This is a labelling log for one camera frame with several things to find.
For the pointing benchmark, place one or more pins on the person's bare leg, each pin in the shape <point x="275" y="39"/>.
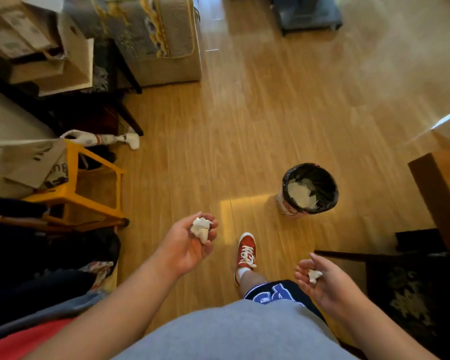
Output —
<point x="253" y="281"/>

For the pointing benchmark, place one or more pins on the person's right hand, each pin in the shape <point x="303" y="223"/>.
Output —
<point x="333" y="288"/>

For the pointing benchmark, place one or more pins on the brown paper bag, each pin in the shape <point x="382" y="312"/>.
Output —
<point x="33" y="163"/>

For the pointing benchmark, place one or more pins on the grey shirt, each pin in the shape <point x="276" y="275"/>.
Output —
<point x="232" y="333"/>

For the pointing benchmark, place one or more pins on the white printed long socks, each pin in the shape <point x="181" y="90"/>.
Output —
<point x="97" y="139"/>

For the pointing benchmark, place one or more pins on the white sock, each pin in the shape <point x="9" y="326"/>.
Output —
<point x="242" y="272"/>

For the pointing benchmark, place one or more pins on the white paper waste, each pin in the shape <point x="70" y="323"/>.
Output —
<point x="302" y="194"/>

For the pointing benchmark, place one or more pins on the yellow plastic stool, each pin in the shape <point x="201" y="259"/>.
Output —
<point x="71" y="191"/>

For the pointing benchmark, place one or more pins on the red cloth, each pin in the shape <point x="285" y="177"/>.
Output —
<point x="18" y="341"/>

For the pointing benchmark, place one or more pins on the small white tissue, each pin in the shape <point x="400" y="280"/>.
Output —
<point x="314" y="275"/>

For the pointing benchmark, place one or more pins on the wooden cabinet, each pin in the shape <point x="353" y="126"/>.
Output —
<point x="440" y="194"/>

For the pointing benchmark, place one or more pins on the person's right forearm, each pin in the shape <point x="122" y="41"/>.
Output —
<point x="382" y="333"/>

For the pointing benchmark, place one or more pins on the dark grey furniture base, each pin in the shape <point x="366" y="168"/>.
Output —
<point x="307" y="13"/>

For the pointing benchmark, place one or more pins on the beige sofa with patterned cover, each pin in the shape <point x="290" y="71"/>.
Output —
<point x="161" y="37"/>

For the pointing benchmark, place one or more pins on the trash bin with black liner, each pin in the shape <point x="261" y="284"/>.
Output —
<point x="324" y="179"/>

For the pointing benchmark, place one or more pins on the black and blue shorts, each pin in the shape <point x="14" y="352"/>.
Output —
<point x="281" y="292"/>

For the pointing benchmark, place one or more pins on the person's left forearm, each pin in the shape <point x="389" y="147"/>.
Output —
<point x="108" y="311"/>

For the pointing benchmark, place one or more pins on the person's right thumb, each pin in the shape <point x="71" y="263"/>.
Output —
<point x="322" y="261"/>

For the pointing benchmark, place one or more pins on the large white tissue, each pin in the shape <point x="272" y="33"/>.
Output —
<point x="200" y="228"/>

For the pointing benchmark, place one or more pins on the person's left hand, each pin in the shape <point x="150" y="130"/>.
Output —
<point x="180" y="247"/>

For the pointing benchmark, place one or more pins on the dark floral rug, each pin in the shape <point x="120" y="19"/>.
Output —
<point x="416" y="296"/>

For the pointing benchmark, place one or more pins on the pile of dark clothes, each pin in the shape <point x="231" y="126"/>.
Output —
<point x="30" y="266"/>

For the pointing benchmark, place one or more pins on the black low table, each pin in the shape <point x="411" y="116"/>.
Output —
<point x="78" y="108"/>

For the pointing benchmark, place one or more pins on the red sneaker with white laces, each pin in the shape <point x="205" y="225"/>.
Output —
<point x="246" y="251"/>

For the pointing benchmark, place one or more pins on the person's left thumb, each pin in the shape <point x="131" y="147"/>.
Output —
<point x="185" y="219"/>

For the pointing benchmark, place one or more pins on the pile of cardboard boxes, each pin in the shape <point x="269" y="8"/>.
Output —
<point x="33" y="44"/>

